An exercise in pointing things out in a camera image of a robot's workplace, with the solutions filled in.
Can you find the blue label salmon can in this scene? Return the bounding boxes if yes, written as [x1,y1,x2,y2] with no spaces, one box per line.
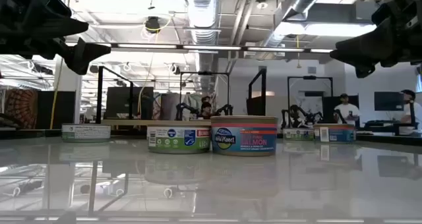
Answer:
[210,115,278,157]
[313,123,357,143]

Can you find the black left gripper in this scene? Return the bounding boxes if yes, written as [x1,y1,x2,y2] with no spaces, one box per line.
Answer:
[0,0,112,76]

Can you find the black wall screen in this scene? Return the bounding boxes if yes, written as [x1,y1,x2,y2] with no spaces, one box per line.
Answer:
[374,91,405,112]

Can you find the long hanging light fixture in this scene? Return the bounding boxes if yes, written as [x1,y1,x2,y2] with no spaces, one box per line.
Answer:
[65,42,336,55]

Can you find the white poster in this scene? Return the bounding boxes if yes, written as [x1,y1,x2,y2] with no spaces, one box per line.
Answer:
[297,92,324,119]

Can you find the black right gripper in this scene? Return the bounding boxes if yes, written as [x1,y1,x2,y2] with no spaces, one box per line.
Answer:
[329,0,422,80]

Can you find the green label tuna can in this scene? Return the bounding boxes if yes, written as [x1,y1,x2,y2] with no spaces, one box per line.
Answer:
[146,125,212,155]
[282,127,316,142]
[61,123,112,144]

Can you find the black round ceiling device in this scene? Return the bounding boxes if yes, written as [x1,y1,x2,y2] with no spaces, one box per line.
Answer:
[144,15,162,34]

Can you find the orange patterned tapestry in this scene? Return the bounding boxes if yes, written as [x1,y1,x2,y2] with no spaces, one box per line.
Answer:
[3,88,39,130]

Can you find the black desk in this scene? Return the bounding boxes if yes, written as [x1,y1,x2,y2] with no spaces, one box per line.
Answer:
[357,119,422,136]

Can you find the black partition panel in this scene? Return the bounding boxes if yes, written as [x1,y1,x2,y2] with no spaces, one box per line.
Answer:
[36,90,76,130]

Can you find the person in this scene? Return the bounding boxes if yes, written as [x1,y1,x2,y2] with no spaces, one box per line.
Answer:
[394,89,422,136]
[332,92,361,126]
[198,96,214,120]

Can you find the thin yellow cable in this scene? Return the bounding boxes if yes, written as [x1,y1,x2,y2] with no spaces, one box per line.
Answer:
[136,15,173,118]

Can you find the distant black station frame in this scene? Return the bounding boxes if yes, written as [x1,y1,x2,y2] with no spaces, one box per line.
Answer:
[286,74,334,128]
[179,70,231,117]

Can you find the wooden shelf black frame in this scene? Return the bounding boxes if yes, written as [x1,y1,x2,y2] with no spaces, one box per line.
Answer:
[94,65,267,129]

